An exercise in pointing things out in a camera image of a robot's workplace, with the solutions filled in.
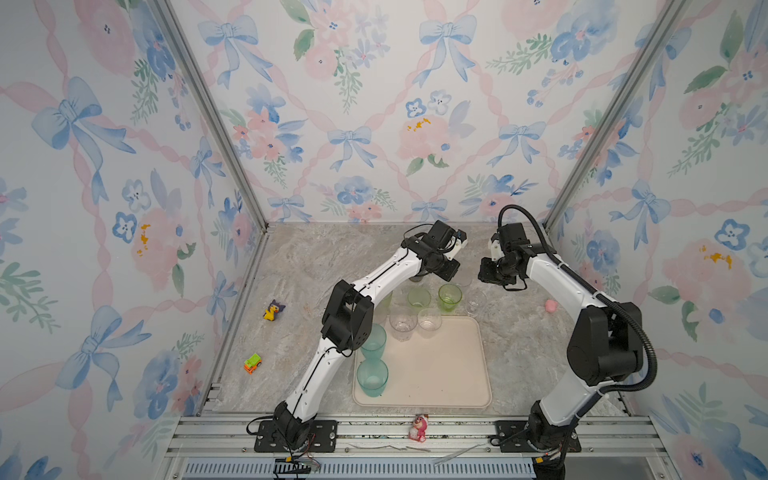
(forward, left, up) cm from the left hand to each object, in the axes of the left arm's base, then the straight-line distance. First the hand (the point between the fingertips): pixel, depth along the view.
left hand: (457, 267), depth 93 cm
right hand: (-2, -8, -1) cm, 8 cm away
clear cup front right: (-6, -8, -10) cm, 14 cm away
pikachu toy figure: (-10, +57, -10) cm, 59 cm away
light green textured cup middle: (-5, +11, -9) cm, 16 cm away
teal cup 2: (-20, +25, -10) cm, 34 cm away
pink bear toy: (-43, +13, -10) cm, 46 cm away
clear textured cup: (-13, +9, -10) cm, 18 cm away
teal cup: (-29, +25, -10) cm, 40 cm away
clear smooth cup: (-13, +17, -11) cm, 24 cm away
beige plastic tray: (-28, +5, -11) cm, 30 cm away
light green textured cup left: (-24, +22, +17) cm, 36 cm away
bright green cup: (-4, +1, -10) cm, 11 cm away
